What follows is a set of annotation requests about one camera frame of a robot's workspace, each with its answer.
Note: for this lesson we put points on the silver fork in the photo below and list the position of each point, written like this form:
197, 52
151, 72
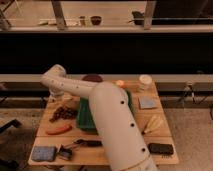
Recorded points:
67, 98

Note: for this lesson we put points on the white lidded jar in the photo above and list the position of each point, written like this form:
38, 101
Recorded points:
145, 82

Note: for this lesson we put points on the orange fruit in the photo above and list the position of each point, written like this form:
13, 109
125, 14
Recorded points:
120, 83

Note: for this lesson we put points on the black sponge block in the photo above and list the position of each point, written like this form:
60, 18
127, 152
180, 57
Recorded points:
157, 148

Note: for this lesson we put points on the yellow banana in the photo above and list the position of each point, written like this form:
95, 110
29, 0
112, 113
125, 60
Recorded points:
154, 123

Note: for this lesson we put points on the wooden table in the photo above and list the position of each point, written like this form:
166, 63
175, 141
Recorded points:
96, 155

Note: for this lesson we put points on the bunch of dark grapes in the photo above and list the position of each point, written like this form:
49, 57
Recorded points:
63, 113

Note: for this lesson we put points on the orange carrot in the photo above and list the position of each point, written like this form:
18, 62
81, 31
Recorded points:
59, 130

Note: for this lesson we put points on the blue-grey cloth square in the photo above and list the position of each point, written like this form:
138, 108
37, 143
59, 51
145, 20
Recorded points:
146, 103

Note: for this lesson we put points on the small background cup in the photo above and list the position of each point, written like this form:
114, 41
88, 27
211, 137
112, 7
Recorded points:
82, 20

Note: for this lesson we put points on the black background pot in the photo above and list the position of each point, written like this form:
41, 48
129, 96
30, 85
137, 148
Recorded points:
138, 18

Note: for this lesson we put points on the blue sponge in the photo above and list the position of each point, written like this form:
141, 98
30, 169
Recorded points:
43, 153

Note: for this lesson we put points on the green plastic tray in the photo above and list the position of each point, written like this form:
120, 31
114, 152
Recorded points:
85, 115

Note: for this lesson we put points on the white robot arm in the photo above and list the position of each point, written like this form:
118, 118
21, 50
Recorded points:
123, 143

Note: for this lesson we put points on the purple bowl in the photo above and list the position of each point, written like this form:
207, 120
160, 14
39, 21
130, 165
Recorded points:
92, 78

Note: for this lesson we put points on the dark red background bowl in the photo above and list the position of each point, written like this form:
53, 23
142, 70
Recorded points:
96, 20

